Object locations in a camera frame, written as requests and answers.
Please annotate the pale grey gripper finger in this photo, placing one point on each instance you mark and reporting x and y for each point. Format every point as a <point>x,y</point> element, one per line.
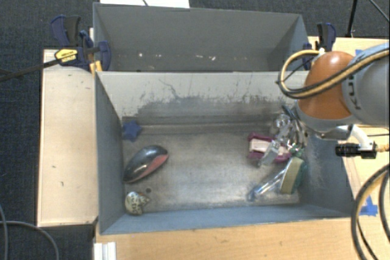
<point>269,155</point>

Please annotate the clear plastic tool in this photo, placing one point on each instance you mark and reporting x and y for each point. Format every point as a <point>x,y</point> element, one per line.
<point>268,184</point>

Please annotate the green and yellow sponge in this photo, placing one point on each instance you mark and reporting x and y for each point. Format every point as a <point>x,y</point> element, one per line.
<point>292,176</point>

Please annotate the grey metal bin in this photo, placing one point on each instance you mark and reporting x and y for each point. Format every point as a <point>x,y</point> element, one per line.
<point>201,161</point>

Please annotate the black and red computer mouse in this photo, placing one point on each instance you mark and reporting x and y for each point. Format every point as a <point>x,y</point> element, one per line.
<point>145,163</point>

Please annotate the blue star-shaped toy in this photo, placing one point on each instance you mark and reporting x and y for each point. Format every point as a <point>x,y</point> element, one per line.
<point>131,130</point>

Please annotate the pale wood board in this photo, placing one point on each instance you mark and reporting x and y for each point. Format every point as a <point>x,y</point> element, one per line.
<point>68,143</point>

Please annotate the black cylinder on white bracket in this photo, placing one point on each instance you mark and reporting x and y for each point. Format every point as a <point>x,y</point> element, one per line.
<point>353,149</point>

